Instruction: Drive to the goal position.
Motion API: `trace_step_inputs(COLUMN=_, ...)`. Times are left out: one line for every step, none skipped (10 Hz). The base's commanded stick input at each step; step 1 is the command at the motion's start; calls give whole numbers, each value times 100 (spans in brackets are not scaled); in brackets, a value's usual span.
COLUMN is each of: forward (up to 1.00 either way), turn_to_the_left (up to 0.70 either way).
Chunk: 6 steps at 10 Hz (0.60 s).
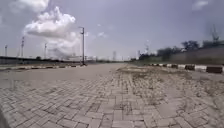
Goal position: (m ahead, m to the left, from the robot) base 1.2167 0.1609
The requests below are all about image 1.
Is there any long dark fence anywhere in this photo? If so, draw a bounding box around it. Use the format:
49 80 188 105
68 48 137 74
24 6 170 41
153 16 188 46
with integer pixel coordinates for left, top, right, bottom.
0 55 128 66

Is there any row of trees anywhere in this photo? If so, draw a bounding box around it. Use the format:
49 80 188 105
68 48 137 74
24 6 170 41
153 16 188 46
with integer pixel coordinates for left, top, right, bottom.
129 39 224 63

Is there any tall pole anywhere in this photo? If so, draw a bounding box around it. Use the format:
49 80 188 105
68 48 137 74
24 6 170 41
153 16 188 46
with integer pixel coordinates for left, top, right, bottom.
78 26 87 66

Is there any grey brick paved path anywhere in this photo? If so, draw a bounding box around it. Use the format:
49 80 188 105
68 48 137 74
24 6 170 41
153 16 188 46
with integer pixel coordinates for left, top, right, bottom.
0 63 224 128

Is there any grey embankment wall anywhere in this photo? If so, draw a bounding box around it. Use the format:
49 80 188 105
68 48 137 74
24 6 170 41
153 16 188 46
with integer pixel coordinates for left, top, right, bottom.
133 44 224 66

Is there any pole with crossarms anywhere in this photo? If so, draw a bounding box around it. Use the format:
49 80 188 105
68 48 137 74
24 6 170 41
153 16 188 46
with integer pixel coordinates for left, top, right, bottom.
20 35 26 58

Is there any black and white kerb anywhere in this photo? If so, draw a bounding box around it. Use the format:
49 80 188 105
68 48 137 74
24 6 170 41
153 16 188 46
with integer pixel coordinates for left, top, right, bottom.
0 63 86 71
146 62 224 74

